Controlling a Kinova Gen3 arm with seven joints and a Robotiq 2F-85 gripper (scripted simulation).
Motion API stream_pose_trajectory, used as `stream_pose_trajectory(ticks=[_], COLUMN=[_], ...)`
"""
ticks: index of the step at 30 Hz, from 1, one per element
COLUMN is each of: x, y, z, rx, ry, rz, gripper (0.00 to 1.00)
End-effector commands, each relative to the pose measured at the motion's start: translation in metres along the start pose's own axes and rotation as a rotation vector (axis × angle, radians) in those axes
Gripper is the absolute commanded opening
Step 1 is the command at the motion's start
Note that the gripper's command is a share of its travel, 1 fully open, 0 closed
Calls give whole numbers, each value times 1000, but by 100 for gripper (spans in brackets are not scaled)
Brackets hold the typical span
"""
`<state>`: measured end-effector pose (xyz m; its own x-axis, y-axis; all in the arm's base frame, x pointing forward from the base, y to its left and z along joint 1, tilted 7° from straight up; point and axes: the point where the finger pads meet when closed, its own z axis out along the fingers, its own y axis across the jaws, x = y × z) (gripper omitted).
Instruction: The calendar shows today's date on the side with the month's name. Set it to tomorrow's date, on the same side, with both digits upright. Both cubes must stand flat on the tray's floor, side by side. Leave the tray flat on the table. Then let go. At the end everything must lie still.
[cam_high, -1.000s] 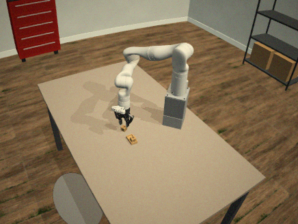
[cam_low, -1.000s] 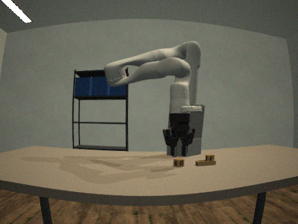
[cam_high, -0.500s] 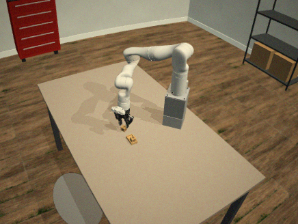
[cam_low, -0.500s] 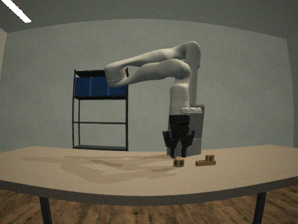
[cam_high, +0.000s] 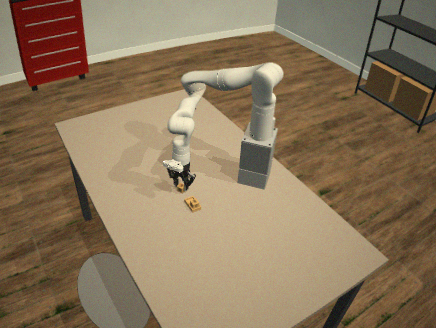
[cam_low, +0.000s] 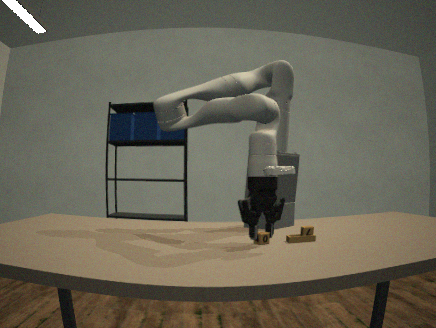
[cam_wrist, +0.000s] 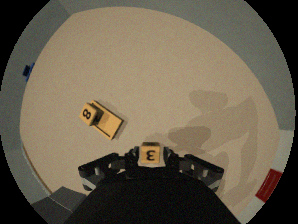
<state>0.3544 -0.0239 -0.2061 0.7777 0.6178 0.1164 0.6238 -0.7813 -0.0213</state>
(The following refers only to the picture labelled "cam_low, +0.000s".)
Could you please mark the tan calendar cube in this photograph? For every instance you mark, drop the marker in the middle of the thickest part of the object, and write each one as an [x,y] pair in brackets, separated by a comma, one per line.
[307,230]
[263,238]

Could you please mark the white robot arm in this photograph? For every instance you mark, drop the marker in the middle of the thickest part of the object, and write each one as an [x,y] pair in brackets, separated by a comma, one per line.
[267,139]

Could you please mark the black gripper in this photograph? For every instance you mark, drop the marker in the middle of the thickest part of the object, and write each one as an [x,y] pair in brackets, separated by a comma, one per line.
[260,188]

